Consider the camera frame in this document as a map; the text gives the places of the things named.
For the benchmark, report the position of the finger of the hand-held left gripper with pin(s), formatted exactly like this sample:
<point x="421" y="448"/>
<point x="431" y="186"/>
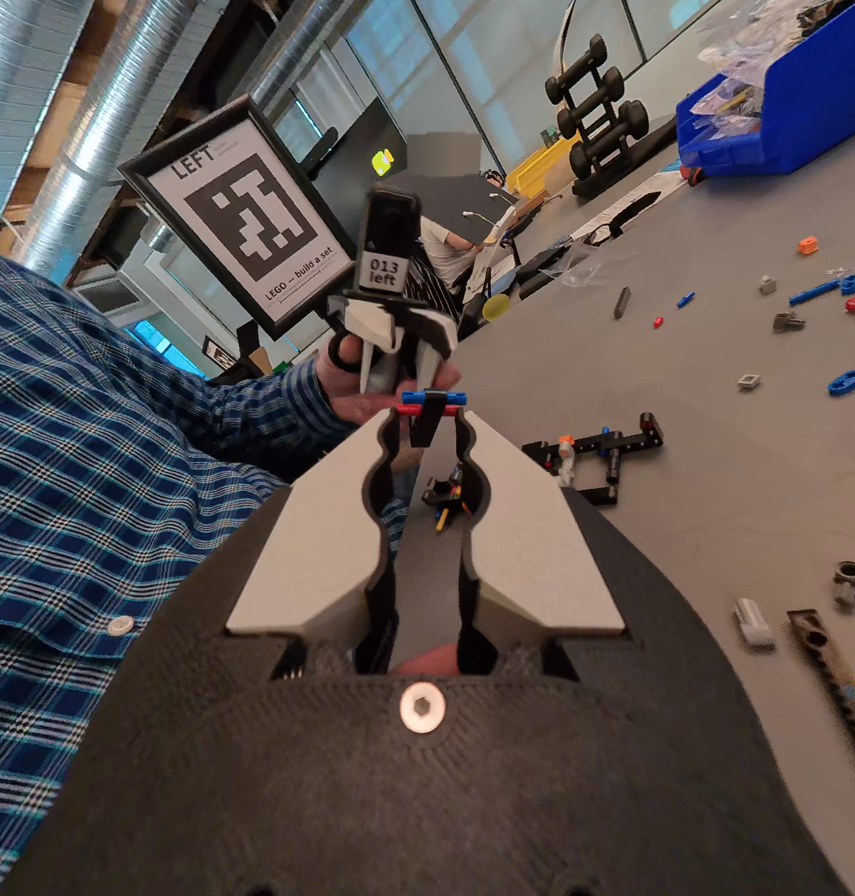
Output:
<point x="431" y="350"/>
<point x="375" y="329"/>

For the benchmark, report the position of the small blue toy connector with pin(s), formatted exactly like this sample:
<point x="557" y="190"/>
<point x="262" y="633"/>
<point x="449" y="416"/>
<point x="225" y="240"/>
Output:
<point x="843" y="285"/>

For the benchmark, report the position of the empty clear plastic bag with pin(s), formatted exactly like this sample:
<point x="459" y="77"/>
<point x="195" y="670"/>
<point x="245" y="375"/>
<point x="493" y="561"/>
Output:
<point x="578" y="266"/>

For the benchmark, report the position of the small yellow object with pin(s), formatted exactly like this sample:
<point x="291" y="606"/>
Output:
<point x="382" y="162"/>

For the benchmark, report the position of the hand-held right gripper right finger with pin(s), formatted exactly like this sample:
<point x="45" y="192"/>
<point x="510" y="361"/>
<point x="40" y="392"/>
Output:
<point x="546" y="560"/>

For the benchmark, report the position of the grey square toy piece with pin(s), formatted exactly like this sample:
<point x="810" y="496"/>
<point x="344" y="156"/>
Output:
<point x="741" y="383"/>

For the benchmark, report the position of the black toy piece with pins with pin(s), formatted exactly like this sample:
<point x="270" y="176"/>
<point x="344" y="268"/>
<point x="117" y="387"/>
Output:
<point x="424" y="420"/>

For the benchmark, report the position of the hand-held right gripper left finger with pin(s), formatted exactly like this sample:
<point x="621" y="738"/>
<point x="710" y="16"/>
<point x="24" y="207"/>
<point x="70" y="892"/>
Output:
<point x="308" y="560"/>

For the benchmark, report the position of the blue parts bin with tag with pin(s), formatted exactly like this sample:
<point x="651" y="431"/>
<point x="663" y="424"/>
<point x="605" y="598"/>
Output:
<point x="819" y="126"/>

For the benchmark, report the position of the yellow ball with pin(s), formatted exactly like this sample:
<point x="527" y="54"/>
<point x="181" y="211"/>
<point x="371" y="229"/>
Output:
<point x="497" y="308"/>

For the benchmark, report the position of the yellow storage bin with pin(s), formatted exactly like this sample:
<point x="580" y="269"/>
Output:
<point x="539" y="164"/>

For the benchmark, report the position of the black lego beam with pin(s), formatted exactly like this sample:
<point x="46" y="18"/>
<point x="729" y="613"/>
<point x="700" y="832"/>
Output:
<point x="819" y="651"/>

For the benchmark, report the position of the blue two-hole toy link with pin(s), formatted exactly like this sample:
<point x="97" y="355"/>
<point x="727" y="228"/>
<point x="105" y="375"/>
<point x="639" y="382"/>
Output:
<point x="845" y="382"/>

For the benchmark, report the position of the black framed marker sign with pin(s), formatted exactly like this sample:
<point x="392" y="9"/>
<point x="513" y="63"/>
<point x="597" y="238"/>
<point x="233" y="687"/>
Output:
<point x="210" y="203"/>

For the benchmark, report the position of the clear toy piece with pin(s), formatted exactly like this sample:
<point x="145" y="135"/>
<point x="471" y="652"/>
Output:
<point x="854" y="269"/>

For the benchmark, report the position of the orange toy piece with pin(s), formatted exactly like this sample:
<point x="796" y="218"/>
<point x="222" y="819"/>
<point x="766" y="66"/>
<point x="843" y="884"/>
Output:
<point x="808" y="245"/>

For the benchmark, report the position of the silver ventilation duct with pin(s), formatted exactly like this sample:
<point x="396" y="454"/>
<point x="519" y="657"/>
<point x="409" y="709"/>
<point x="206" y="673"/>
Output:
<point x="112" y="105"/>
<point x="294" y="63"/>
<point x="14" y="84"/>

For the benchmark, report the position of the white printed sheet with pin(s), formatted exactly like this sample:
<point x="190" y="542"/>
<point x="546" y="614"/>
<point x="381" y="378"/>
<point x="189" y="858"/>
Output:
<point x="669" y="183"/>

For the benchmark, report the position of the black white striped panel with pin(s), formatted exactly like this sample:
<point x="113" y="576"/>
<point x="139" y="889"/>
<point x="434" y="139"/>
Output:
<point x="438" y="290"/>

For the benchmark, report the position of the red black small tool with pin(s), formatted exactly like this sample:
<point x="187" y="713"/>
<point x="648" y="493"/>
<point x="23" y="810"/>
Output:
<point x="693" y="175"/>

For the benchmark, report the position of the light grey toy tube connector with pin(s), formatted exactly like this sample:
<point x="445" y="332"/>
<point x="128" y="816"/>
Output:
<point x="752" y="623"/>

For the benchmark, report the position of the dark grey toy beam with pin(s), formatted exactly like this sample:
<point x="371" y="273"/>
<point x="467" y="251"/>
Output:
<point x="622" y="303"/>

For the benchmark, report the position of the clear plastic parts bags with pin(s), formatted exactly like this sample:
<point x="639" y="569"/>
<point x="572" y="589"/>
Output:
<point x="742" y="56"/>

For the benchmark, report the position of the blue toy axle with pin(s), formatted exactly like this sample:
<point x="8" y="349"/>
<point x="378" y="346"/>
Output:
<point x="812" y="294"/>

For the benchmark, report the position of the person's left hand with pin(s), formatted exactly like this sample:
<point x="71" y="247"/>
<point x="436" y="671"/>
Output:
<point x="357" y="402"/>

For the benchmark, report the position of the black box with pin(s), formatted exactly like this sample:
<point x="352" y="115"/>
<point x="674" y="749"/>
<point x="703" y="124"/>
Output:
<point x="539" y="262"/>

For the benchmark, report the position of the black toy car chassis assembly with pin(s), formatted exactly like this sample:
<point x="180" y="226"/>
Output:
<point x="630" y="442"/>

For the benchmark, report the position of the black dumbbell rack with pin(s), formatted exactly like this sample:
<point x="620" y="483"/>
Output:
<point x="595" y="119"/>

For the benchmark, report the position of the person's left forearm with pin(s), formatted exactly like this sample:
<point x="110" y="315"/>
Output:
<point x="280" y="413"/>

